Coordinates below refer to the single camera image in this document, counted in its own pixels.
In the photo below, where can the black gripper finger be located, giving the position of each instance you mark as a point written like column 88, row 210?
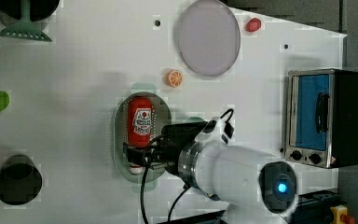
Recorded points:
column 134, row 154

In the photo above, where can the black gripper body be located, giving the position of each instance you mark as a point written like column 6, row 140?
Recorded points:
column 174, row 138

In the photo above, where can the red plush ketchup bottle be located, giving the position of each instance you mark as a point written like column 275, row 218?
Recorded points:
column 139, row 122

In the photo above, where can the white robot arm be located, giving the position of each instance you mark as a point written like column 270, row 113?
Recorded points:
column 260, row 188

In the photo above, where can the green metal mug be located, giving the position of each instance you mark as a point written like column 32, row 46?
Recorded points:
column 193, row 119

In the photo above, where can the orange slice toy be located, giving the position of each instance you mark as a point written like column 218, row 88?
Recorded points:
column 174, row 78

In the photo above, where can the black cylinder cup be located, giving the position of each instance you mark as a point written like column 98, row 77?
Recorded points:
column 20, row 180

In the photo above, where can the grey round plate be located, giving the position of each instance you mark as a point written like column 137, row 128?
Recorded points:
column 209, row 37

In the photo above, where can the red strawberry toy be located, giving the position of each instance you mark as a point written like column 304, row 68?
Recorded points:
column 253, row 25

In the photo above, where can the silver black toaster oven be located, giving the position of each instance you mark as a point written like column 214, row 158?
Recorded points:
column 322, row 118

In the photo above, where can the green slotted spatula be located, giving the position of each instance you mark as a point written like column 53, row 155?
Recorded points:
column 24, row 28

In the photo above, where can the black round pot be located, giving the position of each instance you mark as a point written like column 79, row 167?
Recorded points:
column 39, row 9

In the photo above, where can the yellow red emergency button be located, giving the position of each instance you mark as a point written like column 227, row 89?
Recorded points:
column 341, row 216

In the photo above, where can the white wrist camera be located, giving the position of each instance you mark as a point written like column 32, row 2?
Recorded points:
column 216, row 130

